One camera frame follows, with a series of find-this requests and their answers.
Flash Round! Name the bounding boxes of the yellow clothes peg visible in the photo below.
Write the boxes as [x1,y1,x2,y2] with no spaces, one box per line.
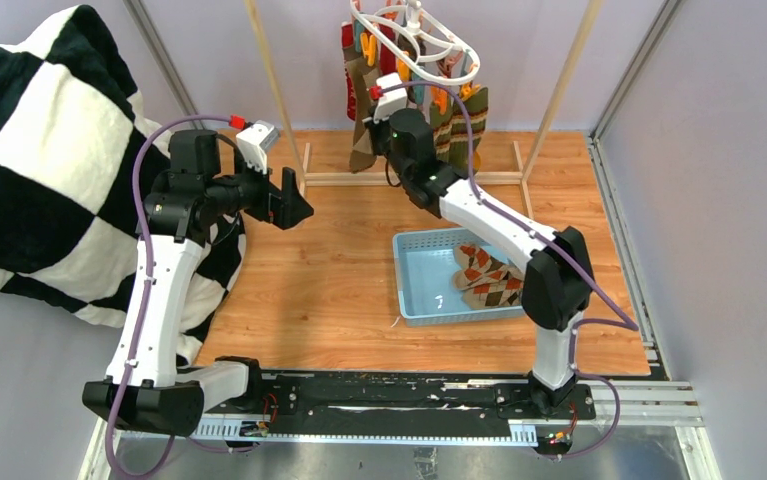
[360,32,378,67]

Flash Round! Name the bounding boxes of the light blue plastic basket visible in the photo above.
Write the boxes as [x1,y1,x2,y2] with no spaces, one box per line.
[392,228,524,327]

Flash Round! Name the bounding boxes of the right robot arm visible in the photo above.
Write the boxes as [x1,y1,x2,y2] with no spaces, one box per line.
[363,108,593,418]

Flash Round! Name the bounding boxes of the white round clip hanger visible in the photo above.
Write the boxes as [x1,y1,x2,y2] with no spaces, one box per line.
[348,1,481,86]

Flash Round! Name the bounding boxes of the black white checkered blanket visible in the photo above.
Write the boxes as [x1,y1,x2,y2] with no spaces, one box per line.
[0,5,249,367]

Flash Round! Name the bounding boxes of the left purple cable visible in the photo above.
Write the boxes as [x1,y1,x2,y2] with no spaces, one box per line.
[103,115,258,480]

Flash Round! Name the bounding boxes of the wooden clothes rack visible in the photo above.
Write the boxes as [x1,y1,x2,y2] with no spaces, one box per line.
[243,0,604,221]

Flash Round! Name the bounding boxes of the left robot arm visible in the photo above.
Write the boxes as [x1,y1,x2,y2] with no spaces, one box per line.
[82,121,314,437]

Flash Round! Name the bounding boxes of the orange clothes peg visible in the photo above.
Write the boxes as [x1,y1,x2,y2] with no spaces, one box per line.
[429,86,450,116]

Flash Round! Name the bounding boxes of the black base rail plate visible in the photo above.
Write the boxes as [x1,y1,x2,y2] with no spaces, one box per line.
[196,369,596,446]

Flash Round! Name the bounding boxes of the tan brown sock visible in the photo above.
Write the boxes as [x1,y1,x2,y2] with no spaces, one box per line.
[346,54,379,173]

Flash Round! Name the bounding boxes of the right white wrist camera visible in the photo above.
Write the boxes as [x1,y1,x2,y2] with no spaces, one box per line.
[369,73,408,123]

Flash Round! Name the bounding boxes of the green striped sock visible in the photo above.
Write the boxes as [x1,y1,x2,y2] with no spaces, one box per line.
[448,83,489,173]
[429,99,453,162]

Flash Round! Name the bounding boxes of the argyle beige orange sock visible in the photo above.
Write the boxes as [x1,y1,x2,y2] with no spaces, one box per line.
[453,243,524,290]

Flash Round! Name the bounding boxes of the red patterned sock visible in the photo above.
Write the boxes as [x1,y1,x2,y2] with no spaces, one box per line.
[341,21,397,121]

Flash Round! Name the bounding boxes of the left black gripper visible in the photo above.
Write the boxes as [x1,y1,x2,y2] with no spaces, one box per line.
[205,148,313,228]

